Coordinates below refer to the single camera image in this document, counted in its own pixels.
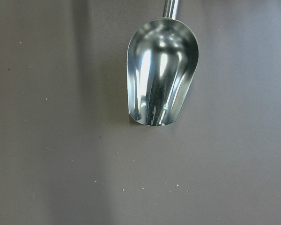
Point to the metal scoop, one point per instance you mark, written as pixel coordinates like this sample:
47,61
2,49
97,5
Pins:
162,58

